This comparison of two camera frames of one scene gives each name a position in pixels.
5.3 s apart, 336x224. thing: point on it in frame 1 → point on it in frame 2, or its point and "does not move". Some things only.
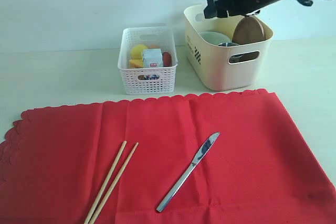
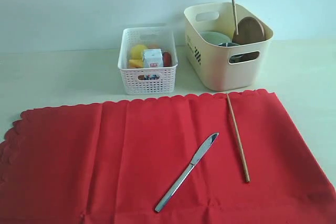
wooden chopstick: x=114 y=184 → x=245 y=166
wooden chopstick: x=105 y=183 → x=235 y=14
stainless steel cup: x=234 y=59 does not move
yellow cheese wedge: x=137 y=62 does not move
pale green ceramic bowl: x=214 y=38 does not move
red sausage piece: x=167 y=59 does not move
